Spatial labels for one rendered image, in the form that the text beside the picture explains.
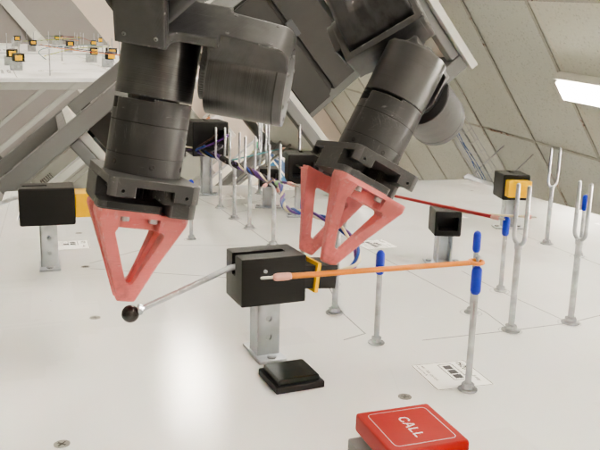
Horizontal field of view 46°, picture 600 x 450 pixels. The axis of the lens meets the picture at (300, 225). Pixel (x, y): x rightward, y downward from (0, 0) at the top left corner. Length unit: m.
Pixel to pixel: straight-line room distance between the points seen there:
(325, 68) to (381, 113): 1.09
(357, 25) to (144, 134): 0.25
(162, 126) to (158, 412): 0.20
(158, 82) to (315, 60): 1.19
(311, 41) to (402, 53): 1.06
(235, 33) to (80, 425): 0.29
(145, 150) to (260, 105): 0.09
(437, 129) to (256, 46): 0.25
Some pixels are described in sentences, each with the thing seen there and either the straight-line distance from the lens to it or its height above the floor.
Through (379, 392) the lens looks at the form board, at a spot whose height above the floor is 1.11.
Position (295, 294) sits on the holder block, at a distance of 0.59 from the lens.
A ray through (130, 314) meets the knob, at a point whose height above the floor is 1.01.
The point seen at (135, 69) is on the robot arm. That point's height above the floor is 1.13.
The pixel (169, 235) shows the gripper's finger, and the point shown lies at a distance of 0.54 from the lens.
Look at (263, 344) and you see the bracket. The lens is 0.61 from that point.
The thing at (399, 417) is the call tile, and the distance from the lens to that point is 0.45.
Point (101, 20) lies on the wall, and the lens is 8.14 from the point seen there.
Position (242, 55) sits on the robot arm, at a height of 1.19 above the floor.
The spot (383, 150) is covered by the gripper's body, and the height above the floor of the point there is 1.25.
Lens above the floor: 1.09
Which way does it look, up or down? 7 degrees up
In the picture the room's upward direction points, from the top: 48 degrees clockwise
